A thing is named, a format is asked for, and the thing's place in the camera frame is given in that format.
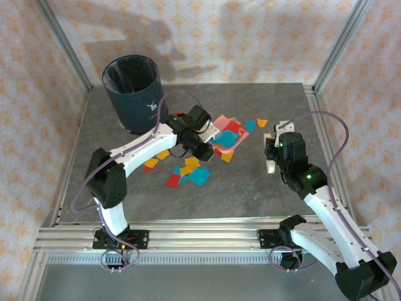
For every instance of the white hand brush red cap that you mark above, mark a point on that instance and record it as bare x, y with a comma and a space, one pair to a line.
271, 166

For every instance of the yellow paper scrap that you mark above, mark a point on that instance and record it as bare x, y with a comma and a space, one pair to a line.
227, 156
262, 122
151, 162
186, 171
191, 162
163, 154

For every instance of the pink plastic dustpan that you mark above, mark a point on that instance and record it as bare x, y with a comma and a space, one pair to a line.
221, 120

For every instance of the blue paper scrap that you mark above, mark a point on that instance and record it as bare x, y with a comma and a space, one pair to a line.
199, 176
250, 125
177, 170
183, 179
227, 138

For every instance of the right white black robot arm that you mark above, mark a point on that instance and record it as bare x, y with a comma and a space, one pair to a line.
332, 219

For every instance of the dark blue waste bin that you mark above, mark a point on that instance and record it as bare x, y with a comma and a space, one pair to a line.
138, 109

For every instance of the clear plastic bin liner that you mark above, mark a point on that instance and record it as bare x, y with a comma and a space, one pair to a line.
108, 82

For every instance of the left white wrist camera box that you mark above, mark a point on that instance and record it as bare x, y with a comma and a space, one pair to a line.
210, 133

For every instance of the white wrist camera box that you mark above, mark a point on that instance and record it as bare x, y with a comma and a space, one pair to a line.
210, 133
283, 125

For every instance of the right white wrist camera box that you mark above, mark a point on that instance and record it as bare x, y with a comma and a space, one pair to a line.
283, 125

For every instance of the aluminium side rail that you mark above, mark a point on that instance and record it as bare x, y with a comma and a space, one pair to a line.
313, 102
83, 109

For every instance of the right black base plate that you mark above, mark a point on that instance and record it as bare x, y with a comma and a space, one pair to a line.
266, 239

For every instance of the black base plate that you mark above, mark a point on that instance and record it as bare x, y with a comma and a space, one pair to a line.
141, 239
266, 239

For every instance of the aluminium cross rail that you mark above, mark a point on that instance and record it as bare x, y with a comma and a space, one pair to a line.
203, 238

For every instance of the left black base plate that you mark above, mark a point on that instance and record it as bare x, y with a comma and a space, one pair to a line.
141, 239

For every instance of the aluminium frame post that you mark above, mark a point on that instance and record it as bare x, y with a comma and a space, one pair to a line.
65, 44
341, 44

